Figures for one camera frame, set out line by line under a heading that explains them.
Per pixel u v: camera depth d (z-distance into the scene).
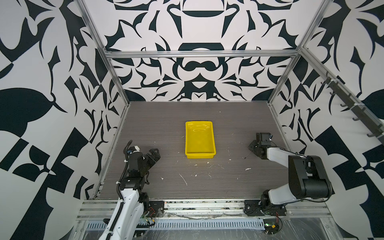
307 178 0.45
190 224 0.65
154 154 0.76
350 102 0.60
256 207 0.73
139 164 0.65
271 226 0.71
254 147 0.86
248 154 0.91
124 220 0.47
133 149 0.76
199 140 0.98
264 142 0.74
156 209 0.74
